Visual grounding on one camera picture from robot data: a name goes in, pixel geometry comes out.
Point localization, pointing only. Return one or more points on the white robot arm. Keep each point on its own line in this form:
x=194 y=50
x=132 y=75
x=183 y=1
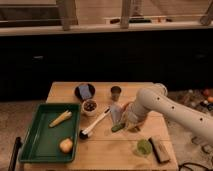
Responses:
x=154 y=98

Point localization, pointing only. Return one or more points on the black chair back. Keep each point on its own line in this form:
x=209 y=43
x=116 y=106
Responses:
x=15 y=151

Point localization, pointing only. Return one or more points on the small metal cup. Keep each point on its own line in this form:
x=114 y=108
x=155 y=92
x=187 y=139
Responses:
x=115 y=93

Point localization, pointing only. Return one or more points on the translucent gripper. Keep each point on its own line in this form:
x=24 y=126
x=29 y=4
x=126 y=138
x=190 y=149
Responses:
x=130 y=119

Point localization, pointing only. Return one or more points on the yellow potato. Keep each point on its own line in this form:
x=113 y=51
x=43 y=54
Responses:
x=66 y=145

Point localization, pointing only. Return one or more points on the yellow corn cob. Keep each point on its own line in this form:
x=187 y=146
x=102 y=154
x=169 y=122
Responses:
x=62 y=117

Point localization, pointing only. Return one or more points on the red bowl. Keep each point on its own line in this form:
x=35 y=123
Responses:
x=124 y=107

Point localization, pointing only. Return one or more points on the green plastic tray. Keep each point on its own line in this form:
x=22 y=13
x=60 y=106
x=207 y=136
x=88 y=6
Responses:
x=41 y=143

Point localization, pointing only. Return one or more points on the grey blue cloth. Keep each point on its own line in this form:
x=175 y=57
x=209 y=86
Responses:
x=116 y=113

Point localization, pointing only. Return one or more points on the green pepper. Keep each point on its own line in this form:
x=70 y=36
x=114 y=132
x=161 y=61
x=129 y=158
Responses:
x=117 y=127

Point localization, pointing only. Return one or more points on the white bowl with nuts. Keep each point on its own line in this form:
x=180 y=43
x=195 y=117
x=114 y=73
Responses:
x=89 y=107

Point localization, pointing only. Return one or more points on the green plastic cup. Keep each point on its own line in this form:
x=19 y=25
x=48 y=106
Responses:
x=144 y=147

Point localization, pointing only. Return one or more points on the black plate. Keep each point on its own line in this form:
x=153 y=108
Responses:
x=91 y=88

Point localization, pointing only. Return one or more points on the blue sponge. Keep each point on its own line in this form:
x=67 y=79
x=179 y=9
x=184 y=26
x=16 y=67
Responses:
x=85 y=92

